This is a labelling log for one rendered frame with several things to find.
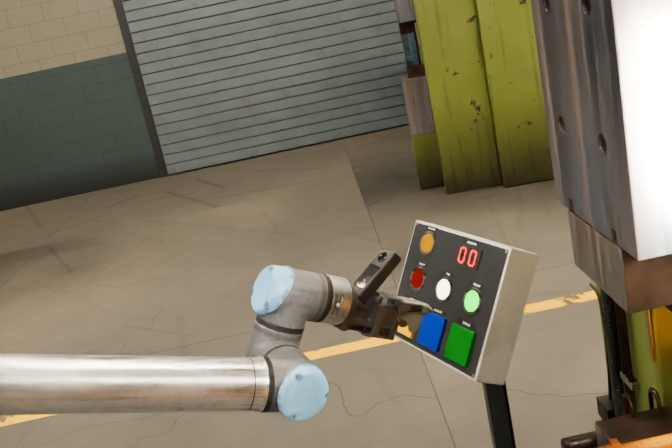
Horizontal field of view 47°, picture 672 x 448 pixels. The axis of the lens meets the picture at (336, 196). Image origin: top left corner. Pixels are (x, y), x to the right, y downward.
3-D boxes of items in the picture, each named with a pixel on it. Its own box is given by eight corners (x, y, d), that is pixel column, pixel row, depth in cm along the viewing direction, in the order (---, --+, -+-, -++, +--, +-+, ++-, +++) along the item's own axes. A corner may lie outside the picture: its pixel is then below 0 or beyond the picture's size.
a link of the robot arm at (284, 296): (243, 307, 141) (258, 255, 140) (302, 317, 147) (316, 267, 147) (262, 324, 133) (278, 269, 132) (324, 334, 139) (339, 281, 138)
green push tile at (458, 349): (464, 368, 157) (473, 332, 156) (442, 356, 164) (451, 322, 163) (471, 369, 158) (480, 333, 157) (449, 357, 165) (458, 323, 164)
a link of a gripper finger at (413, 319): (425, 332, 156) (388, 327, 151) (433, 304, 156) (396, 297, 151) (434, 337, 153) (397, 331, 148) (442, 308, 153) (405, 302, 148)
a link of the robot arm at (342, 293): (315, 269, 147) (340, 281, 138) (337, 273, 149) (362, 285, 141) (303, 314, 147) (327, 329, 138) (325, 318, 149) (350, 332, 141)
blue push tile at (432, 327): (435, 352, 165) (444, 318, 166) (416, 341, 172) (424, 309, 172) (442, 353, 166) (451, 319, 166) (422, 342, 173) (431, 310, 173)
